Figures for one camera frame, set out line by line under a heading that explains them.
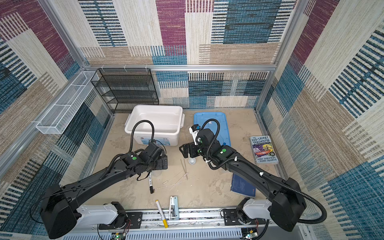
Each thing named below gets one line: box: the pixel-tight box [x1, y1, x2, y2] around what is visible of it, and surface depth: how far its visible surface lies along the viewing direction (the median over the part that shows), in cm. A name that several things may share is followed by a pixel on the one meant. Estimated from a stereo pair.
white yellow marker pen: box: [155, 199, 169, 229], surface depth 76 cm
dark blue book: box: [230, 173, 256, 198], surface depth 84 cm
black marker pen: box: [148, 171, 154, 194], surface depth 85 cm
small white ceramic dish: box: [188, 157, 196, 165], surface depth 91 cm
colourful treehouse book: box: [250, 135, 279, 165], surface depth 98 cm
